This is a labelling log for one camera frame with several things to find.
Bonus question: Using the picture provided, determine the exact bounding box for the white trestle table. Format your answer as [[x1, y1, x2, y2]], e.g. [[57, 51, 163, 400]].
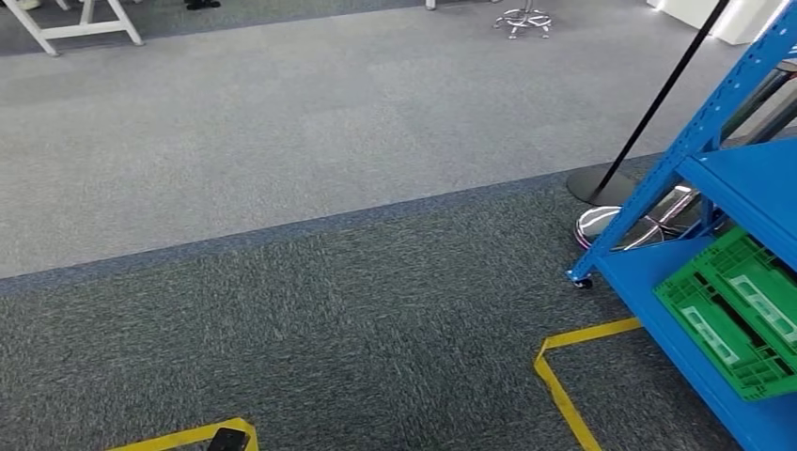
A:
[[0, 0, 145, 58]]

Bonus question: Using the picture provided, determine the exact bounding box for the yellow floor tape outline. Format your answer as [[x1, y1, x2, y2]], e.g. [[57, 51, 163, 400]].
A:
[[533, 317, 644, 451], [102, 418, 260, 451]]

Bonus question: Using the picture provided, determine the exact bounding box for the blue metal shelf rack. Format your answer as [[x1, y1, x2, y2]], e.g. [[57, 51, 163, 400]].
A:
[[565, 0, 797, 451]]

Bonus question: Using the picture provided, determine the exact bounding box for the green plastic crate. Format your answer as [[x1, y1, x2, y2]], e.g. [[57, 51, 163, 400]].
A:
[[652, 225, 797, 403]]

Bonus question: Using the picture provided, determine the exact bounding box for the black stanchion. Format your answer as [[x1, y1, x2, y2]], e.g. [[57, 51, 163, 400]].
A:
[[565, 0, 731, 208]]

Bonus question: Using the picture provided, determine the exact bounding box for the chrome stool base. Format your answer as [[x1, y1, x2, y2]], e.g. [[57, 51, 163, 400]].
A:
[[493, 0, 555, 40]]

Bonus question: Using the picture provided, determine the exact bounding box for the white lit plinth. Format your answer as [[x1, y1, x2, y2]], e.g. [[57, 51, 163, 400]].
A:
[[646, 0, 787, 46]]

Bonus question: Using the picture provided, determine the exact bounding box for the black left robot foot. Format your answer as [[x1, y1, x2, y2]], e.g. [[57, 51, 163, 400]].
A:
[[207, 428, 252, 451]]

